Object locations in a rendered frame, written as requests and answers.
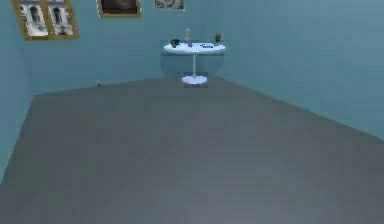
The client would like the gold framed building picture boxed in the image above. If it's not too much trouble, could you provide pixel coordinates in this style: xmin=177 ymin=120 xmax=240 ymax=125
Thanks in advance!
xmin=11 ymin=0 xmax=80 ymax=42

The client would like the white round pedestal table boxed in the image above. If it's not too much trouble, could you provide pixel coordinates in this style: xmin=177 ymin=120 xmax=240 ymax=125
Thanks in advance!
xmin=163 ymin=42 xmax=227 ymax=85

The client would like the grey frameless wall picture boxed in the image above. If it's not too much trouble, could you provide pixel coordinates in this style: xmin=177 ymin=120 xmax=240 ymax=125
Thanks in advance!
xmin=153 ymin=0 xmax=185 ymax=11

